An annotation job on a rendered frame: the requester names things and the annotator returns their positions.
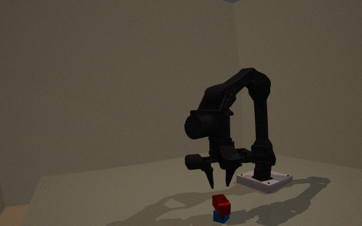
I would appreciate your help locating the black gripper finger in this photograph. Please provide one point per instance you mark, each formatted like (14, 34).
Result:
(229, 175)
(209, 173)

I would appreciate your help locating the red cube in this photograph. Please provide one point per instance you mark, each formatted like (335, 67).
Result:
(217, 197)
(223, 207)

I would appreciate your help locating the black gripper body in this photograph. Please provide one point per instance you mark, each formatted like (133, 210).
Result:
(195, 161)

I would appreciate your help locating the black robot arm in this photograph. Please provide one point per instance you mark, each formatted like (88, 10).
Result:
(213, 118)

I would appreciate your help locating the blue cube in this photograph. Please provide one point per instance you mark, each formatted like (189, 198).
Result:
(220, 219)

